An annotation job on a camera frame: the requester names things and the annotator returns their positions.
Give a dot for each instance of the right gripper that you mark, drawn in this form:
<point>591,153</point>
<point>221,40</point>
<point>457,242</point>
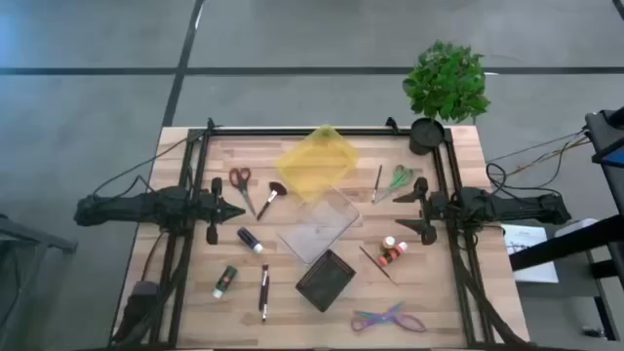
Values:
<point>429,209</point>

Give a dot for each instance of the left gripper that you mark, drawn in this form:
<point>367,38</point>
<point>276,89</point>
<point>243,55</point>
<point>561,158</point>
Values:
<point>214,214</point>

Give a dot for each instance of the blue paint bottle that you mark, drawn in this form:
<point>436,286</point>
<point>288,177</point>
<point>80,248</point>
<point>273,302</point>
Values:
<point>247,239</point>

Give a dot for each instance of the grey lidded jar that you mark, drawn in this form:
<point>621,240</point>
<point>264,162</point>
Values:
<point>388,242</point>

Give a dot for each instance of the orange paint bottle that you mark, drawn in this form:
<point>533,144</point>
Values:
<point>391,256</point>

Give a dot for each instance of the black fan brush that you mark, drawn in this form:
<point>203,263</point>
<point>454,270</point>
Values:
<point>277,188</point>

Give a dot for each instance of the green paint bottle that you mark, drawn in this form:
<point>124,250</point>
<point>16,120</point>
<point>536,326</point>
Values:
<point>226,279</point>

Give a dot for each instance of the black paintbrush silver ferrule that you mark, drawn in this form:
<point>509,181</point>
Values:
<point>263,280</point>

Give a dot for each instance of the slim black paintbrush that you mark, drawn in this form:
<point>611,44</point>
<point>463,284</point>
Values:
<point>264,316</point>

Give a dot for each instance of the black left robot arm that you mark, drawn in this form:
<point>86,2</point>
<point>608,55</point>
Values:
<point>146,207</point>

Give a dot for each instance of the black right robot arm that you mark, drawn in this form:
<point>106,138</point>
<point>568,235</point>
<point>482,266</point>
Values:
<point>512,207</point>

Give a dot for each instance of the clear plastic bin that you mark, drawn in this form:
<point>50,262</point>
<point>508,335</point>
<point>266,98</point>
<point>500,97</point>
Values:
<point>317,229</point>

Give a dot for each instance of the yellow translucent plastic bin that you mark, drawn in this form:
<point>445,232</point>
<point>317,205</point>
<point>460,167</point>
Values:
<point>317,161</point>

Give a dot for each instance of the black slotted plastic basket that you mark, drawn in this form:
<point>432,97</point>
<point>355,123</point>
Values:
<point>325,281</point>

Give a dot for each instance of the black power supply box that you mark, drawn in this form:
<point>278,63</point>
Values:
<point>144,295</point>

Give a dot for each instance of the white paper sheet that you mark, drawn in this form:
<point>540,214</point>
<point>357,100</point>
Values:
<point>529,253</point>

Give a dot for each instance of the green plant in black pot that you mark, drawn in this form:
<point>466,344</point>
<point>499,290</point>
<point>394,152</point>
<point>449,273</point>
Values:
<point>446,83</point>

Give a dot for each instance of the black equipment cart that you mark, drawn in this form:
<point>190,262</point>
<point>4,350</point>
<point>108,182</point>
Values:
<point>560,246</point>

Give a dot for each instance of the dark grey side table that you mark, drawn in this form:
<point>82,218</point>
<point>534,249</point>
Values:
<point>34,241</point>

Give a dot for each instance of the blue-screen monitor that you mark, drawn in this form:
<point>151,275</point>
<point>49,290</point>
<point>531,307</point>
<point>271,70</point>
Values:
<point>614,157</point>

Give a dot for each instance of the black aluminium rig frame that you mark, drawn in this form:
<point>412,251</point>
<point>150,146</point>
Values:
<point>292,131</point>

